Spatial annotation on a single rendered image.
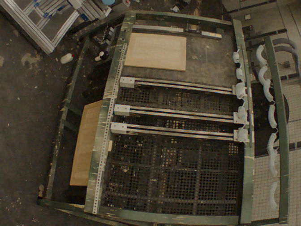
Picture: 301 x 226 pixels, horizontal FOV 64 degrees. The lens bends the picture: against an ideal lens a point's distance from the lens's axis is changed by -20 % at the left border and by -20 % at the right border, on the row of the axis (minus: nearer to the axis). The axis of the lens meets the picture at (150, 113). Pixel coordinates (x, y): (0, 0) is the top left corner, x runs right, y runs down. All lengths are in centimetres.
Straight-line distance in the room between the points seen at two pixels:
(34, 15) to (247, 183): 266
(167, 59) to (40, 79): 138
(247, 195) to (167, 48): 161
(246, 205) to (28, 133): 215
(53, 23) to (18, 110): 106
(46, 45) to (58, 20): 41
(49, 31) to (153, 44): 116
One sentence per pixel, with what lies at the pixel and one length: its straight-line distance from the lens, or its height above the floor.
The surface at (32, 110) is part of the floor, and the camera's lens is 296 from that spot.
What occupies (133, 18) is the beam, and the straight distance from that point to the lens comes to 312.
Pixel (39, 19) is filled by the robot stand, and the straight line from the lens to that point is 310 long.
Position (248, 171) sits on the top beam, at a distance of 229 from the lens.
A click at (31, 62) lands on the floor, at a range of 310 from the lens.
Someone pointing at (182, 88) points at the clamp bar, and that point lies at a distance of 251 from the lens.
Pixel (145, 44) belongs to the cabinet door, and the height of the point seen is 102.
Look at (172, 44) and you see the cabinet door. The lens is 289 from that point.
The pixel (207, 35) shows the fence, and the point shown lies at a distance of 302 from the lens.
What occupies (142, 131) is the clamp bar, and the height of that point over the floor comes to 113.
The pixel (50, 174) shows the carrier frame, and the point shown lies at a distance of 278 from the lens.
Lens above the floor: 247
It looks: 33 degrees down
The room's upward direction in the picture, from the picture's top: 77 degrees clockwise
